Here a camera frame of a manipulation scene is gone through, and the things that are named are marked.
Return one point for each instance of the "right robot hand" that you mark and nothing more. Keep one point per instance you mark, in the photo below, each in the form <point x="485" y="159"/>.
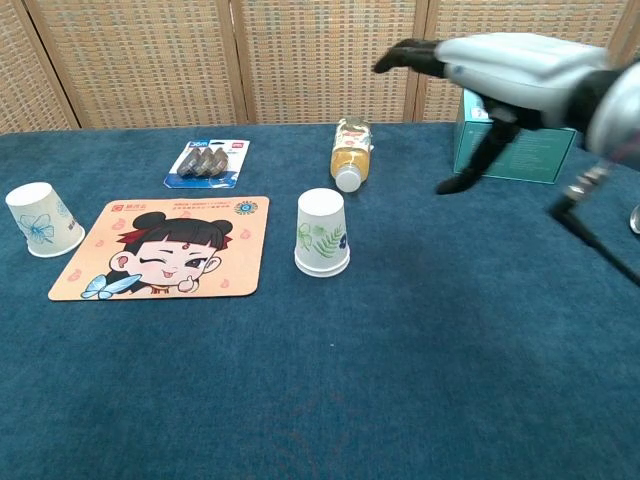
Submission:
<point x="525" y="70"/>

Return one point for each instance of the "white paper cup green flower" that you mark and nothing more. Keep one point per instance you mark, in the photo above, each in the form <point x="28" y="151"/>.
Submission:
<point x="320" y="225"/>

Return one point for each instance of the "white paper cup blue flower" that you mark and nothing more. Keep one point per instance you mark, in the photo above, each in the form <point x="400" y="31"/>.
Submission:
<point x="40" y="225"/>

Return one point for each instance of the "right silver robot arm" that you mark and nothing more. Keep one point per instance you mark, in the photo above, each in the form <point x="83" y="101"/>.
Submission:
<point x="617" y="110"/>

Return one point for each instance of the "teal product box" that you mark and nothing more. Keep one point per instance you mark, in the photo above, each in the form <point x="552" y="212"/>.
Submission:
<point x="530" y="155"/>

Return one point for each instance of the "silver and blue cylinder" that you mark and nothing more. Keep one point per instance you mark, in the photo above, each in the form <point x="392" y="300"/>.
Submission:
<point x="636" y="217"/>

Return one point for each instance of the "yellow drink plastic bottle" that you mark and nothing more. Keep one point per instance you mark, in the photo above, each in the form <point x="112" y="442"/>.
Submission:
<point x="350" y="160"/>

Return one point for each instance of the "woven bamboo folding screen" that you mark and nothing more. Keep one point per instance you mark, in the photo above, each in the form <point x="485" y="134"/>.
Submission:
<point x="200" y="60"/>

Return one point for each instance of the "blue white blister pack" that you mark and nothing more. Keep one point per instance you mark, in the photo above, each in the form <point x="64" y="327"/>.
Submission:
<point x="207" y="162"/>

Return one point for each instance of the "blue felt table cover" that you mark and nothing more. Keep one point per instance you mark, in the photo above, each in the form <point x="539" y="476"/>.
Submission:
<point x="350" y="375"/>

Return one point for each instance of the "cartoon girl mouse pad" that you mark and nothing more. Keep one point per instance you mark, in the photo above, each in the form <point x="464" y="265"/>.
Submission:
<point x="235" y="270"/>

